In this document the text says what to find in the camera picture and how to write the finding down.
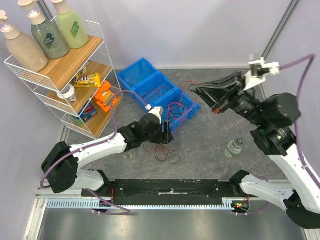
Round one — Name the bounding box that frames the dark brown wire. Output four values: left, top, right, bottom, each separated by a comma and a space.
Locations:
154, 146, 181, 165

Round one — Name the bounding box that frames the red wire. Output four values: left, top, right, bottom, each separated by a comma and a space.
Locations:
142, 81, 198, 123
143, 144, 171, 157

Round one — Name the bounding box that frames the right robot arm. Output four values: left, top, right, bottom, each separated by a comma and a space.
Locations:
189, 72, 320, 229

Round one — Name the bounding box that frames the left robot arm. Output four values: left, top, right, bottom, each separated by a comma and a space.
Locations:
40, 113, 174, 197

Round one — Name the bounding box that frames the blue plastic bin near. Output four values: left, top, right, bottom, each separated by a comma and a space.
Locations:
151, 87, 201, 133

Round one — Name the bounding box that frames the blue plastic bin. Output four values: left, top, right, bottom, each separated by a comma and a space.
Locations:
151, 87, 201, 133
117, 58, 157, 91
133, 72, 176, 105

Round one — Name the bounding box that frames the clear glass bottle left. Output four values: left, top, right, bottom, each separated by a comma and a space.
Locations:
122, 149, 135, 159

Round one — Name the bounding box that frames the clear glass bottle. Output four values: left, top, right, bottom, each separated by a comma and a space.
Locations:
122, 149, 135, 159
224, 138, 244, 159

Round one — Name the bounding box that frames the blue plastic bin middle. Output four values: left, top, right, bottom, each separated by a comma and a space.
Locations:
133, 72, 176, 105

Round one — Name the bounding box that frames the clear glass bottle right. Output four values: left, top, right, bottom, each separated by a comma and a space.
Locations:
224, 138, 244, 159

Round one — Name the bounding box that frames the blue plastic bin far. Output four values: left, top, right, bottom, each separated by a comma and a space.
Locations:
117, 58, 157, 91

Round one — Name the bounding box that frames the orange snack box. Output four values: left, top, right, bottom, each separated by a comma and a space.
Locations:
94, 80, 118, 113

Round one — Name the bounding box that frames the blue green sponge pack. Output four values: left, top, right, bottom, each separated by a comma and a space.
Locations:
73, 103, 98, 126

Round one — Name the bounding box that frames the yellow candy bag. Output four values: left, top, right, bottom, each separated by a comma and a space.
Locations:
74, 73, 101, 88

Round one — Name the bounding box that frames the white paper cup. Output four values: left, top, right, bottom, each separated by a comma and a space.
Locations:
57, 84, 78, 104

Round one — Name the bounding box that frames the light green pump bottle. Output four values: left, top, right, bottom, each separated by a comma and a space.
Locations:
51, 0, 89, 49

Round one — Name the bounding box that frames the grey green pump bottle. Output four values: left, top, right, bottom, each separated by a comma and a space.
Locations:
17, 0, 70, 60

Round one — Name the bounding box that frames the beige pump bottle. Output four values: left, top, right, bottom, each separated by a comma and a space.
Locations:
0, 10, 48, 73

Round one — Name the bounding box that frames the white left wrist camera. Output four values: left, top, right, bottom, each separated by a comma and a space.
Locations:
145, 104, 164, 124

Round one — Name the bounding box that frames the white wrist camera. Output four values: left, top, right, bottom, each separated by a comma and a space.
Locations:
145, 104, 164, 124
243, 55, 280, 91

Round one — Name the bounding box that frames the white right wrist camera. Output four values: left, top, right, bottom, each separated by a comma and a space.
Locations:
243, 55, 280, 91

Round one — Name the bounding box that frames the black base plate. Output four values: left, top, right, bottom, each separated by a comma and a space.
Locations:
95, 179, 248, 200

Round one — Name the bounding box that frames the white wire shelf rack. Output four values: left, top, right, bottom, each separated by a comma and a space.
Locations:
4, 19, 121, 140

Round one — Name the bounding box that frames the aluminium corner post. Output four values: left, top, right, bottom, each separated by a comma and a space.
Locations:
261, 0, 301, 60

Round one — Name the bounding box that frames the slotted cable duct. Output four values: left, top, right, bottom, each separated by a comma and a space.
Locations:
46, 198, 237, 210

